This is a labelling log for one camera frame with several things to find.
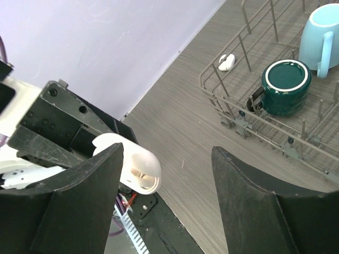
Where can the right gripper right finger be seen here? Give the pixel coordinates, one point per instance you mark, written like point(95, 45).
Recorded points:
point(263, 214)

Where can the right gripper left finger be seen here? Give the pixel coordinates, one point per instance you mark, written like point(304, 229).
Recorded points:
point(67, 213)

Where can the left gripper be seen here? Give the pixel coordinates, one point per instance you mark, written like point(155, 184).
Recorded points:
point(59, 114)

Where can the oval white charging case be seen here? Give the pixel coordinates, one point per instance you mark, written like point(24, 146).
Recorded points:
point(141, 170)

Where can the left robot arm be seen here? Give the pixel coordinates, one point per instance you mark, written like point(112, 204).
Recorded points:
point(17, 169)

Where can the small white charging case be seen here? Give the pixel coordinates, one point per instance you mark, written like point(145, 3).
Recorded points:
point(226, 62)

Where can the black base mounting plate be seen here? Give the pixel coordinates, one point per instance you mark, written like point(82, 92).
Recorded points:
point(158, 226)

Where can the dark teal mug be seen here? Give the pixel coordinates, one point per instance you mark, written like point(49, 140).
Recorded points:
point(283, 90)

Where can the light blue mug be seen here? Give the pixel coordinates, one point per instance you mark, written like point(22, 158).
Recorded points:
point(319, 41)

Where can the white slotted cable duct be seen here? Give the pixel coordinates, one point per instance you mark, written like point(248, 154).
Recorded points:
point(132, 231)

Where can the wire dish rack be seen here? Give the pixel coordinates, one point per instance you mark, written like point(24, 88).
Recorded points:
point(273, 33)

